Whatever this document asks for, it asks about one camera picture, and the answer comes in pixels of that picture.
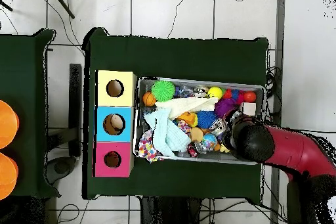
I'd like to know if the orange basketball toy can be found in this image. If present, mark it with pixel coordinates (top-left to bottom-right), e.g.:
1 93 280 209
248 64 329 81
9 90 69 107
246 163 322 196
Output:
142 91 158 107

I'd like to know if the grey floor stand base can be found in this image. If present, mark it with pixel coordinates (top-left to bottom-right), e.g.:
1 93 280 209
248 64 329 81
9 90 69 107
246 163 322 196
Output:
46 128 78 185

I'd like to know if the clear mesh bin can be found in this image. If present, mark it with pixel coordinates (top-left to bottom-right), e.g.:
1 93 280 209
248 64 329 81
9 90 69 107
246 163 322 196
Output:
133 78 266 166

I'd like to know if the black rod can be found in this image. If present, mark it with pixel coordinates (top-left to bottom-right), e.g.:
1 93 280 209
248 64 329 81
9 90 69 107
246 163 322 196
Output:
0 0 14 12
49 0 76 20

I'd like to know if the purple plush toy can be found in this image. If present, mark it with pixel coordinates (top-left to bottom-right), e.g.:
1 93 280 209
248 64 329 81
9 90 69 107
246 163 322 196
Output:
214 97 238 120

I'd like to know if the mint green waffle cloth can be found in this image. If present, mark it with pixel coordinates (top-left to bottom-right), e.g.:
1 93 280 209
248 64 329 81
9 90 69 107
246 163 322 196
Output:
142 108 192 158

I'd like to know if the dark green table cloth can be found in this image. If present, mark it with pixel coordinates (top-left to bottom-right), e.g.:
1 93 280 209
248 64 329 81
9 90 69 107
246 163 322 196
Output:
83 26 270 204

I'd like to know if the colourful polka dot cloth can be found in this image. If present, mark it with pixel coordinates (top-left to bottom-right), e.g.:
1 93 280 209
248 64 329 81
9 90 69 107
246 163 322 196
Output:
138 129 163 163

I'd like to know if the green spiky ball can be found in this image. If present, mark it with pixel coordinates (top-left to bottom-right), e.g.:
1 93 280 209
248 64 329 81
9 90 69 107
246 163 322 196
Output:
152 79 177 103

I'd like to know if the orange round bowl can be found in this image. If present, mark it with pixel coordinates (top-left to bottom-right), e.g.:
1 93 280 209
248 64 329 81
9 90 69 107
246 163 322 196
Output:
0 152 19 201
0 100 20 150

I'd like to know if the small orange ball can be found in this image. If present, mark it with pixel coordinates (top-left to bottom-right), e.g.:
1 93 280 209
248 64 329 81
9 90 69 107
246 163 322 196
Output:
243 91 258 104

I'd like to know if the blue spiky ball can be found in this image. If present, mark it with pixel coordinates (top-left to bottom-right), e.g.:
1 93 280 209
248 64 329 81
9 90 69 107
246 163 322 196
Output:
196 110 219 130

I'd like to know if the wooden box with three holes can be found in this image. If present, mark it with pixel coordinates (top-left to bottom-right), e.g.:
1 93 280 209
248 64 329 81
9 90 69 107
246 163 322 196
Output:
93 69 138 178

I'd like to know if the cream yellow cloth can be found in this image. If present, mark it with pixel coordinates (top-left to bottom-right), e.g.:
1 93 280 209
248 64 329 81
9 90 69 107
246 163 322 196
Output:
156 96 219 120

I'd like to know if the black upright panel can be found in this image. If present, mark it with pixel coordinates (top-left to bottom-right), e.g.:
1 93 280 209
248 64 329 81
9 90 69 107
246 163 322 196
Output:
69 63 83 158

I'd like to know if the dark green covered side table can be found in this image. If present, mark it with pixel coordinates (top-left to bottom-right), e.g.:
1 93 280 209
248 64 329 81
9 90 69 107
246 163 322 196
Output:
0 28 56 198

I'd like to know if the blue globe ball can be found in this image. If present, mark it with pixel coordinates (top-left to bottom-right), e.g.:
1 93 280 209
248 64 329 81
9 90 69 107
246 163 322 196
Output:
202 133 219 149

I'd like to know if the plain wooden block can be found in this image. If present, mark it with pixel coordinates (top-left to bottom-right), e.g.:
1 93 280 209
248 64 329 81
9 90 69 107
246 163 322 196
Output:
240 102 257 117

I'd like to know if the yellow ball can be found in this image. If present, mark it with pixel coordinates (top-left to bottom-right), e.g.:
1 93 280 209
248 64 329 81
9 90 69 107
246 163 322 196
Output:
207 86 224 101

